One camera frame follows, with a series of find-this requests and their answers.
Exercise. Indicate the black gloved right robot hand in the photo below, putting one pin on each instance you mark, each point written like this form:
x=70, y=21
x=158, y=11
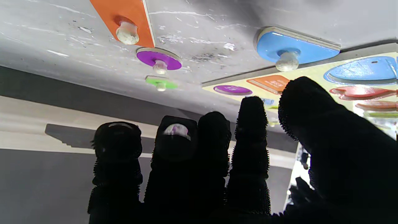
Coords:
x=342, y=174

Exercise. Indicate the wooden shape puzzle board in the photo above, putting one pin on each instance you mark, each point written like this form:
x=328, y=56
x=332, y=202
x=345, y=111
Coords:
x=311, y=73

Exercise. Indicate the blue dome puzzle piece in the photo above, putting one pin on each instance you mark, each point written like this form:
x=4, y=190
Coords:
x=311, y=49

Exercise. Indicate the orange rectangle puzzle piece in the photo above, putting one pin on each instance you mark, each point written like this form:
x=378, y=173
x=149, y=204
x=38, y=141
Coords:
x=124, y=12

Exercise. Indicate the green round puzzle piece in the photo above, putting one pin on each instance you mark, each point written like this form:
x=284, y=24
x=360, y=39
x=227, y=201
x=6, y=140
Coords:
x=155, y=81

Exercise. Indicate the purple circle puzzle piece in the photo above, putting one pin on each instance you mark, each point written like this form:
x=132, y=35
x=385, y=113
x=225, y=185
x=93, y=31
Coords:
x=149, y=58

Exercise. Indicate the long wooden shelf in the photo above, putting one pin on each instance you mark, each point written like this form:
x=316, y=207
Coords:
x=25, y=124

